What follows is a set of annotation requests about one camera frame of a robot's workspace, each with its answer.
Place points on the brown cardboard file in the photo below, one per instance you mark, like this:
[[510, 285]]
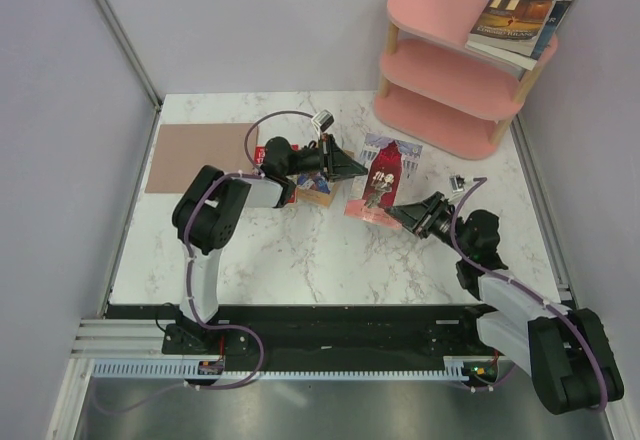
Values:
[[181, 150]]

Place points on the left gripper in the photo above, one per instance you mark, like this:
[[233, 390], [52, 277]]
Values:
[[336, 164]]

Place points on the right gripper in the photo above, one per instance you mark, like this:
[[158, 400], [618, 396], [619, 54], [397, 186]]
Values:
[[412, 215]]

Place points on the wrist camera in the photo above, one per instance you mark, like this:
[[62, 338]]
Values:
[[458, 184], [323, 120]]

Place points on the red Treehouse book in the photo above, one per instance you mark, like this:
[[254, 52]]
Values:
[[259, 155]]

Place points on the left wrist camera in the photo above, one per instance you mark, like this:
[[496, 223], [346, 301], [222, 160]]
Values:
[[323, 120]]

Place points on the white slotted cable duct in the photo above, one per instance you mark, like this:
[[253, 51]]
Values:
[[449, 369]]

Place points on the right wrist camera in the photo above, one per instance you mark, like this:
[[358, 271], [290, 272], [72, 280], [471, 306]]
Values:
[[458, 184]]

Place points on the tan Othello book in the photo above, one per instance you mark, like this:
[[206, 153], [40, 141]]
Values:
[[316, 189]]

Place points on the pink three-tier shelf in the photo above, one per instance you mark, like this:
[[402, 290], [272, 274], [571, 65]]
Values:
[[436, 90]]

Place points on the pink Shakespeare story book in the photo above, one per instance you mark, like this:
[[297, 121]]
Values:
[[393, 166]]

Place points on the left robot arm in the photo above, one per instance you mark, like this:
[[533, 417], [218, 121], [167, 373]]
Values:
[[207, 214]]

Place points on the brown Edward Tulane book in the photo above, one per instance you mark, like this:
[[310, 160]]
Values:
[[511, 25]]

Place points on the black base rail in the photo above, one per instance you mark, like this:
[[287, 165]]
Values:
[[439, 330]]

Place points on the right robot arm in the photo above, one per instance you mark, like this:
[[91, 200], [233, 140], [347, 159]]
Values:
[[565, 351]]

